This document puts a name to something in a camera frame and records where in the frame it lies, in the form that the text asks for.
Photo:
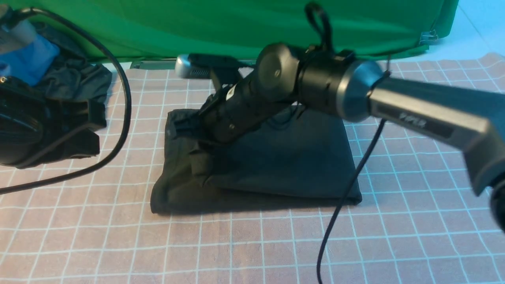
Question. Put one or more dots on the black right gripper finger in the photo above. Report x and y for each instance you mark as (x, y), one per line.
(185, 124)

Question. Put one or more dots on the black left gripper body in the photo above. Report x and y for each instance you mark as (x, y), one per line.
(69, 131)

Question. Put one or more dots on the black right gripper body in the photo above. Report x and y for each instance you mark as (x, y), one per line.
(253, 102)

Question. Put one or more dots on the dark gray long-sleeve shirt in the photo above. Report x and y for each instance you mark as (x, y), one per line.
(307, 163)

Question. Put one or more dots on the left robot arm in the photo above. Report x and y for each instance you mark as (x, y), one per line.
(39, 130)

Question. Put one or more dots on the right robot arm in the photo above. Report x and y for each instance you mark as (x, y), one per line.
(339, 84)

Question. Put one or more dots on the dark gray crumpled garment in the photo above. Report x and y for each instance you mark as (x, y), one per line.
(70, 76)

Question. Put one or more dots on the blue crumpled garment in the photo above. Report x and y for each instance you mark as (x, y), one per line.
(30, 62)

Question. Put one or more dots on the green backdrop cloth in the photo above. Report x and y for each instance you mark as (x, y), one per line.
(156, 29)

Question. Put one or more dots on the pink checkered tablecloth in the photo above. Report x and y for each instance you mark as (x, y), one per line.
(418, 223)

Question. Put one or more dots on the metal binder clip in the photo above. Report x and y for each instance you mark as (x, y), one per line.
(428, 37)

